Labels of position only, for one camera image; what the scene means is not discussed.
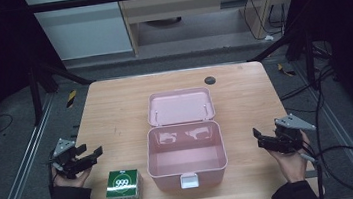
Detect black cables under desk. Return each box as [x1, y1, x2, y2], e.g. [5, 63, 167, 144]
[241, 0, 290, 43]

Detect aluminium floor rail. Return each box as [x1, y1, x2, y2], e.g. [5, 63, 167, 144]
[292, 57, 353, 199]
[0, 92, 68, 199]

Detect green and white medicine box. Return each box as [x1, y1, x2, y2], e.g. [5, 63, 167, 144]
[102, 167, 147, 199]

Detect black round table grommet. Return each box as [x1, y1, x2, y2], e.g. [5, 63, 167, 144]
[203, 75, 217, 86]

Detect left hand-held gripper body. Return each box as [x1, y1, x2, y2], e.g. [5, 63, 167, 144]
[47, 136, 85, 182]

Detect thin black floor cable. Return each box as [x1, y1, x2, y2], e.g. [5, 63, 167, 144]
[0, 112, 16, 137]

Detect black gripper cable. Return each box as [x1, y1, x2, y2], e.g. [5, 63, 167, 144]
[299, 143, 353, 199]

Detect yellow and black floor tape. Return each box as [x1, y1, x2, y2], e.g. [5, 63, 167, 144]
[64, 89, 80, 109]
[276, 61, 298, 79]

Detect black metal stand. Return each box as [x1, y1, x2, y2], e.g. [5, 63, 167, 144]
[243, 27, 320, 98]
[24, 53, 99, 128]

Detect light wooden desk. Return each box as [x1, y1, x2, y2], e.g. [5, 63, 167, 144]
[114, 0, 305, 59]

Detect pink plastic storage box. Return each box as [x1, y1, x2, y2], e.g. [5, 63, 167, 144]
[139, 85, 231, 194]

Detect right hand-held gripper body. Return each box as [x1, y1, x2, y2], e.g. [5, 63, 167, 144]
[266, 111, 319, 156]

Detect person's right hand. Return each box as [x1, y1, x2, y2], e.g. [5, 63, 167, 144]
[265, 129, 317, 186]

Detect white cabinet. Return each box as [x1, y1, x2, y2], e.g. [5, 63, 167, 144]
[22, 0, 135, 66]

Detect person's left hand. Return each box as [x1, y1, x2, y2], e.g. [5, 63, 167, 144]
[49, 159, 96, 192]

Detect black floor cables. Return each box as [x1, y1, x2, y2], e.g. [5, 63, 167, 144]
[273, 39, 347, 155]

